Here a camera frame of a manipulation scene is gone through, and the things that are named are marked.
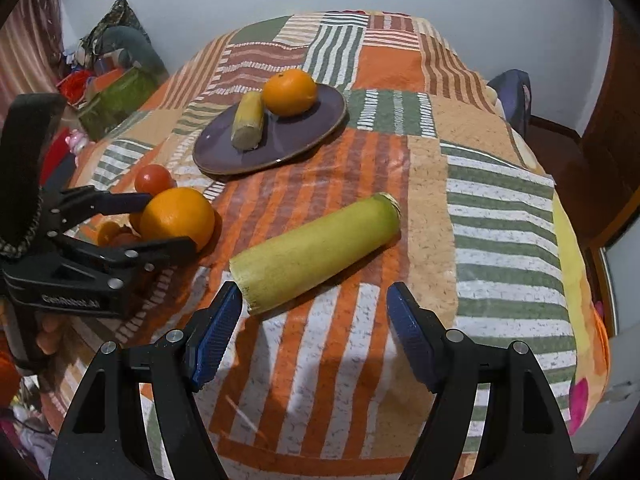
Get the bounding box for wooden door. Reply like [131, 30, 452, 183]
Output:
[580, 5, 640, 251]

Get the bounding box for striped patchwork blanket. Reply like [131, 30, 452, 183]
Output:
[37, 9, 612, 480]

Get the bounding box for green box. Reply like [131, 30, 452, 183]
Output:
[76, 67, 161, 143]

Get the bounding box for red plastic item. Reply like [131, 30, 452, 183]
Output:
[57, 70, 96, 106]

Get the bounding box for camouflage cushion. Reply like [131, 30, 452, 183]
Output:
[80, 0, 151, 56]

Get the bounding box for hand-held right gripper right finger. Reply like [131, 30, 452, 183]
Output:
[386, 281, 581, 480]

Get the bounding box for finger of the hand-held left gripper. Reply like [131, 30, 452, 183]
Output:
[50, 234, 197, 282]
[42, 186, 152, 234]

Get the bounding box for orange with green stem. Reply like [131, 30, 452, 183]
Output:
[262, 69, 319, 117]

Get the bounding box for grey clothes pile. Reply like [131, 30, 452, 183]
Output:
[97, 25, 168, 81]

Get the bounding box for purple plate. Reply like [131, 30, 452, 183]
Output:
[193, 81, 348, 177]

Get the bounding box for yellow banana piece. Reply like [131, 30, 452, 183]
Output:
[231, 91, 266, 152]

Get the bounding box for long green gourd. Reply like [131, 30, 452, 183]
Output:
[229, 192, 402, 316]

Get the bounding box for person's left hand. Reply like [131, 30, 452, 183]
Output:
[35, 316, 63, 358]

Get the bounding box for striped pink curtain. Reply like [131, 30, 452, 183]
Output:
[0, 0, 66, 111]

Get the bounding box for small orange fruit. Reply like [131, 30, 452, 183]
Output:
[96, 221, 122, 247]

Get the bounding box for red tomato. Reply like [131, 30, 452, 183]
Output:
[134, 164, 173, 196]

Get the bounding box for blue chair back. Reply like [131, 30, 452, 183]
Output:
[486, 69, 532, 138]

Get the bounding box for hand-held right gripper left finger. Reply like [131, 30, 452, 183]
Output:
[48, 281, 244, 480]

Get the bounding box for large orange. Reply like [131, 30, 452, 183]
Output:
[139, 187, 217, 253]

